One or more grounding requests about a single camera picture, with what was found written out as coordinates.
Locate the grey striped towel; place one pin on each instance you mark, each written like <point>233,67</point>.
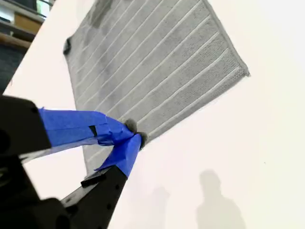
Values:
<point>155,71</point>

